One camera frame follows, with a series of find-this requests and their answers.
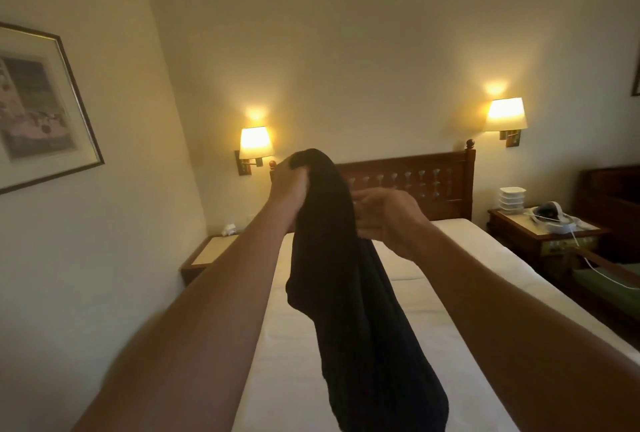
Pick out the person's right hand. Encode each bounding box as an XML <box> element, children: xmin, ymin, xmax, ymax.
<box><xmin>351</xmin><ymin>187</ymin><xmax>441</xmax><ymax>264</ymax></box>

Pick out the person's left hand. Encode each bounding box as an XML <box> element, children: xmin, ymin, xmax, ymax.
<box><xmin>265</xmin><ymin>157</ymin><xmax>311</xmax><ymax>236</ymax></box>

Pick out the black t-shirt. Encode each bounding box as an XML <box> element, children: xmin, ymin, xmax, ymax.
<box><xmin>285</xmin><ymin>147</ymin><xmax>450</xmax><ymax>432</ymax></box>

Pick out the person's right forearm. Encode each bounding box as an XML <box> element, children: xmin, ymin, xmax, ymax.
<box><xmin>415</xmin><ymin>231</ymin><xmax>640</xmax><ymax>432</ymax></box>

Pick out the person's left forearm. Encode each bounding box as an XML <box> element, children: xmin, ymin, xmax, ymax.
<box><xmin>75</xmin><ymin>217</ymin><xmax>296</xmax><ymax>432</ymax></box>

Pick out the wooden headboard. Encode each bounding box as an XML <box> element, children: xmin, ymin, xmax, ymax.
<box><xmin>268</xmin><ymin>139</ymin><xmax>478</xmax><ymax>223</ymax></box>

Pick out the wooden nightstand with remote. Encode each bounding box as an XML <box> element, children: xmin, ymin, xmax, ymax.
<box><xmin>180</xmin><ymin>233</ymin><xmax>243</xmax><ymax>288</ymax></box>

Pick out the white cups stack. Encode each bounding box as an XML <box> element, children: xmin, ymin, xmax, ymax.
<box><xmin>497</xmin><ymin>185</ymin><xmax>529</xmax><ymax>215</ymax></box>

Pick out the white bed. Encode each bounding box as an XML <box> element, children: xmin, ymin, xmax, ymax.
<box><xmin>232</xmin><ymin>217</ymin><xmax>640</xmax><ymax>432</ymax></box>

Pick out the wooden nightstand with phone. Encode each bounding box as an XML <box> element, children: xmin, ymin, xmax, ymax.
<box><xmin>487</xmin><ymin>207</ymin><xmax>611</xmax><ymax>278</ymax></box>

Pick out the green wooden armchair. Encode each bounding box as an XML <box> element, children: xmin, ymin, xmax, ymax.
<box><xmin>572</xmin><ymin>165</ymin><xmax>640</xmax><ymax>323</ymax></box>

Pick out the glowing wall lamp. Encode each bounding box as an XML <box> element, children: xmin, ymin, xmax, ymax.
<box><xmin>234</xmin><ymin>125</ymin><xmax>277</xmax><ymax>177</ymax></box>
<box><xmin>484</xmin><ymin>95</ymin><xmax>529</xmax><ymax>149</ymax></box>

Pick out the white charger cable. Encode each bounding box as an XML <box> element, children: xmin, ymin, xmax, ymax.
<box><xmin>570</xmin><ymin>231</ymin><xmax>640</xmax><ymax>293</ymax></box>

